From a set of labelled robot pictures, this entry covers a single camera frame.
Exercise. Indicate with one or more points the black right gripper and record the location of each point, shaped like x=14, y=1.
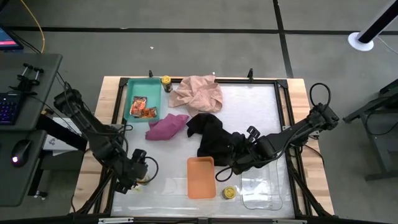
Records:
x=258, y=151

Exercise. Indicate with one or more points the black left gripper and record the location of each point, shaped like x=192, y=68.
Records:
x=132, y=171

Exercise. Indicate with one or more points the small glass spice jar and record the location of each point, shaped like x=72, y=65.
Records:
x=142, y=181

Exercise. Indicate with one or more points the orange spice packet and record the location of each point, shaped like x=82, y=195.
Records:
x=138, y=105

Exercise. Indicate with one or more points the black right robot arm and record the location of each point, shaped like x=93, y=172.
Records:
x=295, y=133

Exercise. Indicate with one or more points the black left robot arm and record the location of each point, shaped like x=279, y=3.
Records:
x=93, y=133

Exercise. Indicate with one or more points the black cloth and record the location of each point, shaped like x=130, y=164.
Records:
x=211, y=137

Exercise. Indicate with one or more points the clear plastic tray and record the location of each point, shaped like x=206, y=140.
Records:
x=261, y=189

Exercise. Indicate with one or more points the orange plastic tray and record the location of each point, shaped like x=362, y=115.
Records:
x=201, y=177

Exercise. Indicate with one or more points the magenta cloth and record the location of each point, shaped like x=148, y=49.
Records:
x=166, y=127

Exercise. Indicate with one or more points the pale pink cloth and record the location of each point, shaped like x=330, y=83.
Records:
x=196, y=93

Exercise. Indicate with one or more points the black table clamp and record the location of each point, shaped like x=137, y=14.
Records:
x=250, y=73
x=150, y=74

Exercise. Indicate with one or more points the teal plastic tray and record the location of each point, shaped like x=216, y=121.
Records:
x=146, y=88

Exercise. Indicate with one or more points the white paper sheet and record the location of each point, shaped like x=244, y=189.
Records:
x=54, y=143

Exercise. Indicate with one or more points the grey side desk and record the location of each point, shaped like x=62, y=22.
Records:
x=18, y=180

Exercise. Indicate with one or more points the black computer mouse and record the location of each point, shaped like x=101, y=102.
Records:
x=21, y=152

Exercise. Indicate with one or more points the backlit black keyboard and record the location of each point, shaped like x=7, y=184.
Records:
x=9, y=109

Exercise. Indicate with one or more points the black clamp stand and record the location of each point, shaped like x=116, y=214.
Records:
x=28, y=81

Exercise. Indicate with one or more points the desk screen with pink display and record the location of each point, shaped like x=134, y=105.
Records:
x=7, y=39

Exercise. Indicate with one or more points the black side table frame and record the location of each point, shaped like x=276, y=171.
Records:
x=379, y=143

